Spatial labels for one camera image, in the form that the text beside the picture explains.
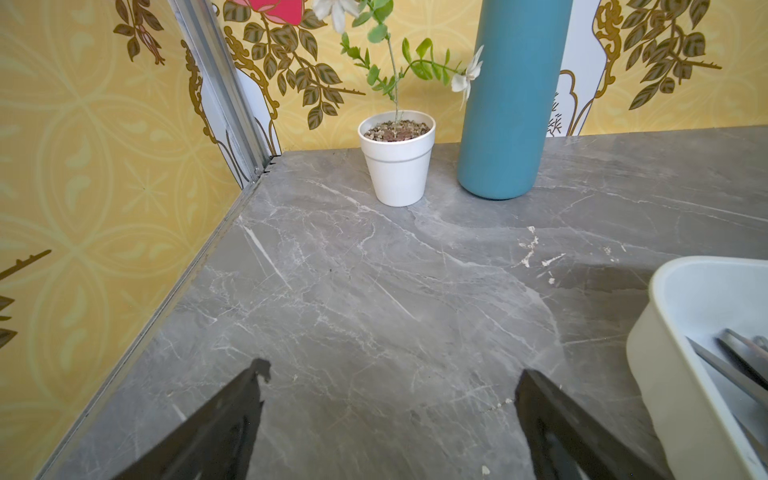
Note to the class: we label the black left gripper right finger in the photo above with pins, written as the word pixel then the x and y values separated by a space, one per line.
pixel 565 441

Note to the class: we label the white plastic storage box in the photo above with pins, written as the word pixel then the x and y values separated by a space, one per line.
pixel 703 420

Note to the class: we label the teal cylindrical vase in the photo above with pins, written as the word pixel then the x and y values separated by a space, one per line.
pixel 508 111

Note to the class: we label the dark teal scissors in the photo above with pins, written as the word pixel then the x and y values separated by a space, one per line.
pixel 750 357
pixel 742 381

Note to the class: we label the dark teal scissors back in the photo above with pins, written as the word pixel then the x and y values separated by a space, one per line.
pixel 742 381

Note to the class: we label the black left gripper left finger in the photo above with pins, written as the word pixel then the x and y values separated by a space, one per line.
pixel 217 441

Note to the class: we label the white artificial tulip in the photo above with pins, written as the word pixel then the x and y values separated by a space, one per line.
pixel 419 61

